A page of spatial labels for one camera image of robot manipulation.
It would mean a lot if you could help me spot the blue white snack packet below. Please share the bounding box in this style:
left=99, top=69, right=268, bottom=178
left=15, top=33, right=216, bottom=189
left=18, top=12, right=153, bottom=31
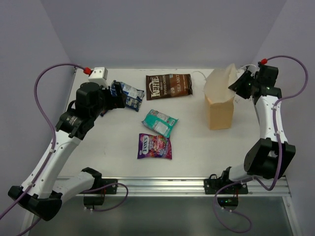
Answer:
left=111, top=80, right=145, bottom=112

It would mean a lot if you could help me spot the brown paper bag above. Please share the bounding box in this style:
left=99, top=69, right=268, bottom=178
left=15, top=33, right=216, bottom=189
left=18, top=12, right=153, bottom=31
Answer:
left=193, top=63, right=238, bottom=130

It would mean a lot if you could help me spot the dark brown snack packet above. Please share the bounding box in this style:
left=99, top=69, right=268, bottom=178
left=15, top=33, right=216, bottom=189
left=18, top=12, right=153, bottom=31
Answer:
left=146, top=74, right=193, bottom=100

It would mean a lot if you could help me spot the teal Fox's mint bag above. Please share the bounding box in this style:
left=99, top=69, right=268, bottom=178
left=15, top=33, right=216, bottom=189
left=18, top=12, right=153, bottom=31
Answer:
left=142, top=109, right=178, bottom=138

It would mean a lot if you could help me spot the purple Fox's candy bag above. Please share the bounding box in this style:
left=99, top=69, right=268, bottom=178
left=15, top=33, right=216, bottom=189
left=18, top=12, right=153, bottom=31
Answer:
left=137, top=133, right=172, bottom=160

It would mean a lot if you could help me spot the blue chip snack bag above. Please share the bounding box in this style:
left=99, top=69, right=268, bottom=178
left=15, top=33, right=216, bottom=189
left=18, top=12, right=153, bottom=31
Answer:
left=100, top=110, right=108, bottom=117

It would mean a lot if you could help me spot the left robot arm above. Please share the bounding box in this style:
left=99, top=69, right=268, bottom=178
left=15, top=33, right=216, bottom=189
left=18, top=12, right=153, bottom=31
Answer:
left=8, top=82, right=126, bottom=221

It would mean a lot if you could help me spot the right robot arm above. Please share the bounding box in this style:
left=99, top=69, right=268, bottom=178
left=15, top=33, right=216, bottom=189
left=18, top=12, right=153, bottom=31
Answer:
left=219, top=63, right=296, bottom=193

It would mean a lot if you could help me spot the left black controller box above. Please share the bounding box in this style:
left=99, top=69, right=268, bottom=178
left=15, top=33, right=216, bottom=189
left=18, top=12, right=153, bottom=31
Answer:
left=83, top=195, right=105, bottom=208

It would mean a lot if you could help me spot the black controller box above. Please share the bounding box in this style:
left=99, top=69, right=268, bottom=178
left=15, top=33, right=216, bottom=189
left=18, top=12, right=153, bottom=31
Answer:
left=218, top=197, right=239, bottom=210
left=83, top=195, right=105, bottom=208

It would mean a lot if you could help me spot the right black controller box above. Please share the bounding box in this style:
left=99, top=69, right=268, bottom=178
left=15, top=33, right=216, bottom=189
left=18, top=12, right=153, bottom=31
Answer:
left=218, top=197, right=239, bottom=210

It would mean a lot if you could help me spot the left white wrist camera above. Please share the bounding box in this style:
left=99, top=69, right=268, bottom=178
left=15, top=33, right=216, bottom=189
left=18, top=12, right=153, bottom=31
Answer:
left=83, top=67, right=108, bottom=88

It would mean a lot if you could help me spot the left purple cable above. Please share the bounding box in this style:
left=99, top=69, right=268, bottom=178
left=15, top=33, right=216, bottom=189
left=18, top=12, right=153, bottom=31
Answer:
left=0, top=63, right=128, bottom=236

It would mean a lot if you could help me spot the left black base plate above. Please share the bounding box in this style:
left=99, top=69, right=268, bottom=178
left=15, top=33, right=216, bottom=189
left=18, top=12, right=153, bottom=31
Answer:
left=98, top=178, right=118, bottom=195

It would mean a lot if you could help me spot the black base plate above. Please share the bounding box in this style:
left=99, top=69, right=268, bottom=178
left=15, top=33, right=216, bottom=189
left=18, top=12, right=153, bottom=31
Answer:
left=98, top=178, right=118, bottom=195
left=203, top=173, right=249, bottom=195

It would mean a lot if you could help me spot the aluminium mounting rail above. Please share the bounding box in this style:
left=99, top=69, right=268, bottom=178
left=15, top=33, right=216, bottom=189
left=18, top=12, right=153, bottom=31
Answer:
left=58, top=175, right=291, bottom=197

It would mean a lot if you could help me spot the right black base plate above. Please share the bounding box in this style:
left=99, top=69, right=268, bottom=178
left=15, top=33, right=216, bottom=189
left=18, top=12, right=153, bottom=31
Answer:
left=203, top=173, right=249, bottom=195

